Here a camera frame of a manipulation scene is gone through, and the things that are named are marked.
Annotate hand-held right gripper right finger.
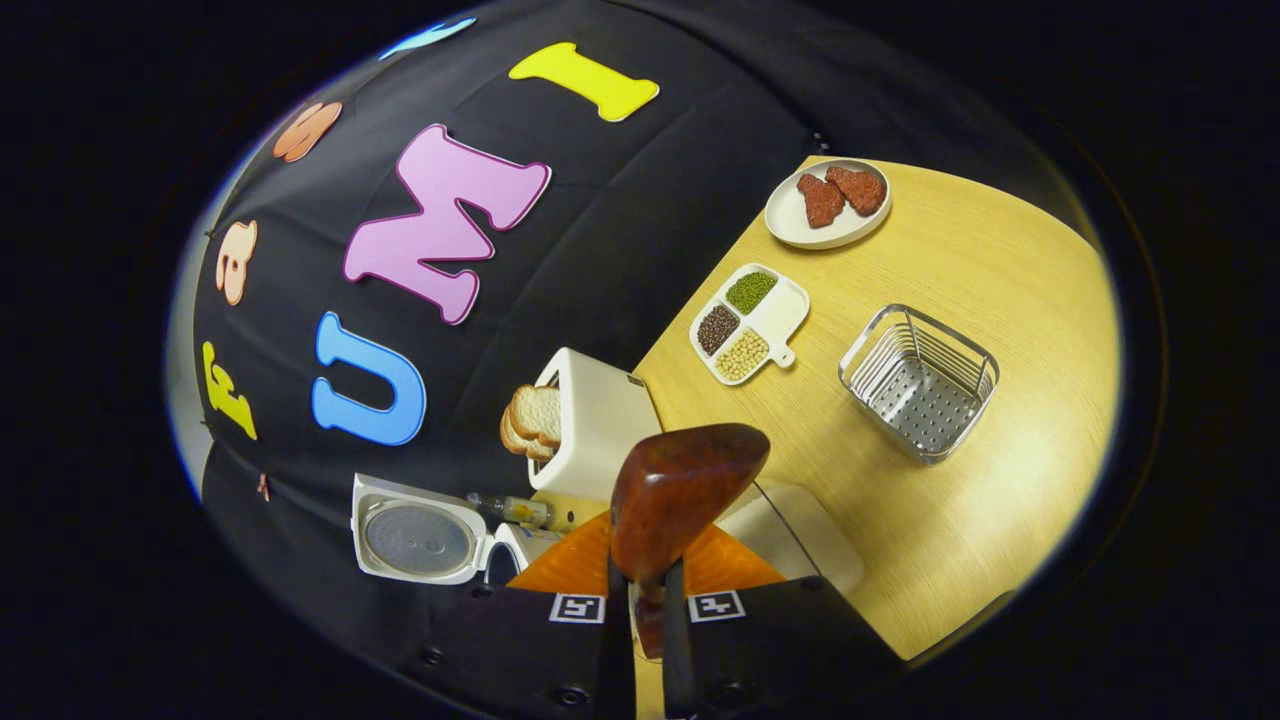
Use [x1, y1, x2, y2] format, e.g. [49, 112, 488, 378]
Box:
[660, 522, 906, 720]

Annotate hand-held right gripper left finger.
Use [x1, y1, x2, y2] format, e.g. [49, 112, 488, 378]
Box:
[415, 510, 636, 720]

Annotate white rice cooker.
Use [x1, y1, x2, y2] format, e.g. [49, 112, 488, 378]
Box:
[350, 473, 561, 588]

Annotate brown wooden spoon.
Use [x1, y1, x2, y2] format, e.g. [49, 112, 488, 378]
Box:
[610, 423, 771, 661]

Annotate metal wire chopstick holder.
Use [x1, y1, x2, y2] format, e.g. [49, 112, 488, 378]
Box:
[838, 303, 1001, 465]

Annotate small glass bottle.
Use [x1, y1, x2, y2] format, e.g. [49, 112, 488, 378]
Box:
[467, 490, 553, 531]

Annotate bread slice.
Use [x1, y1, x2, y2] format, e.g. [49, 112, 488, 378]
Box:
[510, 385, 563, 446]
[499, 405, 556, 462]

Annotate white toaster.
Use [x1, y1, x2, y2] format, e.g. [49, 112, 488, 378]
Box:
[527, 347, 663, 504]

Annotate white divided bean dish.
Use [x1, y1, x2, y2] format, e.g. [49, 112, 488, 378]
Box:
[688, 262, 811, 387]

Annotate white round plate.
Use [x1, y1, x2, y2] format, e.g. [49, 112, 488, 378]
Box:
[764, 158, 893, 251]

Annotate red meat slice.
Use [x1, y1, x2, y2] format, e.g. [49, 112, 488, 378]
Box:
[826, 165, 888, 218]
[797, 172, 847, 229]

